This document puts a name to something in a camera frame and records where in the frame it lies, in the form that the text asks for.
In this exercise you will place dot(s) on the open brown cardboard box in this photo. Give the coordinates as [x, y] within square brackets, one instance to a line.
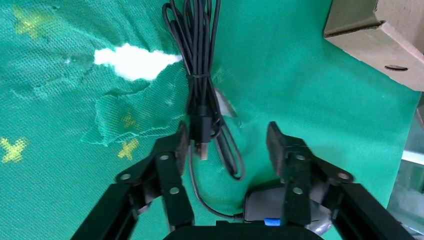
[397, 39]

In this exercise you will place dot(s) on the green table cloth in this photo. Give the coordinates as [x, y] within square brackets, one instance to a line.
[281, 82]

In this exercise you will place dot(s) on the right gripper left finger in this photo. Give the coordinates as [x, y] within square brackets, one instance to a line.
[172, 172]

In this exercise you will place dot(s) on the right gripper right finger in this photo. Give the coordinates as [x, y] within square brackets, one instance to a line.
[294, 172]

